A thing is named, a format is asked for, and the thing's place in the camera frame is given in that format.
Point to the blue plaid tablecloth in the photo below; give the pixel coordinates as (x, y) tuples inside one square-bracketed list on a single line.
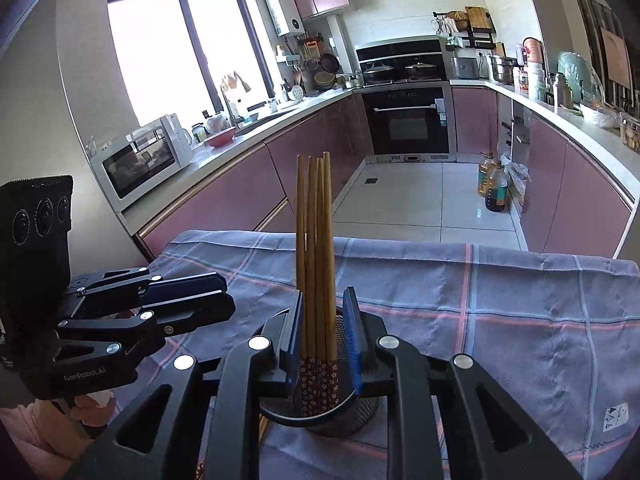
[(500, 320)]

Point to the black mesh holder cup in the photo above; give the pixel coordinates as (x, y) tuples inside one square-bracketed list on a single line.
[(345, 420)]

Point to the wooden cutting board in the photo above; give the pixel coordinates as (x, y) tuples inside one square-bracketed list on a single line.
[(477, 17)]

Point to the white toaster oven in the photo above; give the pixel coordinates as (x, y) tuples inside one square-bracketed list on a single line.
[(140, 160)]

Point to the black built-in oven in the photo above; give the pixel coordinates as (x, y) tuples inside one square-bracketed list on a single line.
[(405, 120)]

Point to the kitchen window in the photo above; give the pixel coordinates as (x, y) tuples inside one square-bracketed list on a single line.
[(150, 50)]

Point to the green appliance under plastic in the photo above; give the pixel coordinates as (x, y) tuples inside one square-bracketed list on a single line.
[(577, 75)]

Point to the wooden chopstick with floral end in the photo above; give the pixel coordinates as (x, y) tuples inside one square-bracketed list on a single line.
[(199, 470), (263, 422), (301, 210), (311, 220), (320, 220), (327, 210)]

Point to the person's left forearm pink sleeve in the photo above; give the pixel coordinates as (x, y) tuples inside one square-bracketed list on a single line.
[(35, 430)]

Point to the black range hood stove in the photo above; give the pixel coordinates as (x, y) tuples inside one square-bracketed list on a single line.
[(400, 51)]

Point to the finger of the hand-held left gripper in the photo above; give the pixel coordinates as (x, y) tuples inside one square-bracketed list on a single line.
[(185, 287), (195, 315)]

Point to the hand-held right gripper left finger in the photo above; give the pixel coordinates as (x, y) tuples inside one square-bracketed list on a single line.
[(291, 332)]

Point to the black wok with lid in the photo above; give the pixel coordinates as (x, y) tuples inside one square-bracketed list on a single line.
[(378, 72)]

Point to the pink lower cabinets short run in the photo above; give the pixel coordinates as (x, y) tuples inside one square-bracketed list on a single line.
[(565, 185)]

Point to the grey refrigerator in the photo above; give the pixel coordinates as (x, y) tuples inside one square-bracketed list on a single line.
[(45, 85)]

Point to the steel thermos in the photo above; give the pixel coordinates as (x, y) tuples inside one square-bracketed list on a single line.
[(560, 91)]

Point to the white water heater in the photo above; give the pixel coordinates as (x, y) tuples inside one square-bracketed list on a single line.
[(284, 15)]

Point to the silver countertop appliance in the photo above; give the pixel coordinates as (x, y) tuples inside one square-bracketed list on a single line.
[(464, 67)]

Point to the pink lower cabinets long run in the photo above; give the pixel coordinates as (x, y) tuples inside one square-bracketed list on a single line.
[(225, 195)]

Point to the person's left hand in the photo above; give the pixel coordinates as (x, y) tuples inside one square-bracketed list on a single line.
[(95, 410)]

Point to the black pot with lid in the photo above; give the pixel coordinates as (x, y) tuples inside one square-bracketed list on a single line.
[(421, 70)]

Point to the red bowl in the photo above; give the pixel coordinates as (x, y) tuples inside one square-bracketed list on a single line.
[(220, 137)]

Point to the steel stock pot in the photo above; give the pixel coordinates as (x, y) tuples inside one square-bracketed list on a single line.
[(502, 70)]

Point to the black wall rack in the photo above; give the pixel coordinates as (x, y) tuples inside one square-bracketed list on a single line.
[(475, 37)]

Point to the hanging frying pans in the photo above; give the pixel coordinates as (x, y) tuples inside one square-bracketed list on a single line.
[(325, 62)]

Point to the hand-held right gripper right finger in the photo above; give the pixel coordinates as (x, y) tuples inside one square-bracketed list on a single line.
[(352, 340)]

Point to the steel sink faucet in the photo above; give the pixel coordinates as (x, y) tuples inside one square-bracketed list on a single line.
[(227, 105)]

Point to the clear plastic bag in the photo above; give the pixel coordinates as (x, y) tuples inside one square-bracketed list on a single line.
[(517, 177)]

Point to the pink canister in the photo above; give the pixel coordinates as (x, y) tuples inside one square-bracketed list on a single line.
[(533, 51)]

